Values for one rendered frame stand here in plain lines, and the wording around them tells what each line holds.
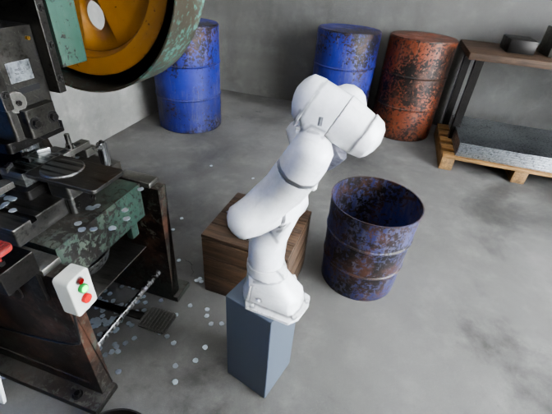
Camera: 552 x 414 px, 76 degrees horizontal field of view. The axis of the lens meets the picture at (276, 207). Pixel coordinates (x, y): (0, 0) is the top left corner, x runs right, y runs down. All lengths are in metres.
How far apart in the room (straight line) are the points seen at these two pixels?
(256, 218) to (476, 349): 1.30
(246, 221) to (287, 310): 0.35
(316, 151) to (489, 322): 1.49
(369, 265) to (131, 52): 1.26
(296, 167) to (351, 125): 0.14
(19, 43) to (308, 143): 0.82
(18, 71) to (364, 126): 0.91
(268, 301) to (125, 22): 1.02
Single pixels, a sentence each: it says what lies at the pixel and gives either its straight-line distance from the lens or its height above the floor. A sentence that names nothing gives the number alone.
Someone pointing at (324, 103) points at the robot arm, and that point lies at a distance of 0.77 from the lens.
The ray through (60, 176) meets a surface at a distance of 1.24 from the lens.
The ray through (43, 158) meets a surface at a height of 0.78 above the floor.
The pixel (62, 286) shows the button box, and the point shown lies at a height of 0.62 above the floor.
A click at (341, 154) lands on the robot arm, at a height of 0.84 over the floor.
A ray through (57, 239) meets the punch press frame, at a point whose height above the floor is 0.64.
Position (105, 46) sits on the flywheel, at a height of 1.07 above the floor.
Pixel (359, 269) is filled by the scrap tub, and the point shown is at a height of 0.21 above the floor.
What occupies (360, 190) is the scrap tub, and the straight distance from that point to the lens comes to 1.90.
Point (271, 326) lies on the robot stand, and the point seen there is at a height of 0.43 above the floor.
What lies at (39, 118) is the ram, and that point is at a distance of 1.22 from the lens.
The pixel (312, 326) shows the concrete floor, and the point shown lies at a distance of 1.71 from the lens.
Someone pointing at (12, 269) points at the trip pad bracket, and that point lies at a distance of 1.08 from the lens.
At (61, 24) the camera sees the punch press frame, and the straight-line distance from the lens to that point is 1.25.
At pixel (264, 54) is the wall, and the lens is 4.35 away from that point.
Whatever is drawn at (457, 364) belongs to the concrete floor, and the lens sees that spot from 1.81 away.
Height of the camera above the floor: 1.35
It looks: 35 degrees down
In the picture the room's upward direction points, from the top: 4 degrees clockwise
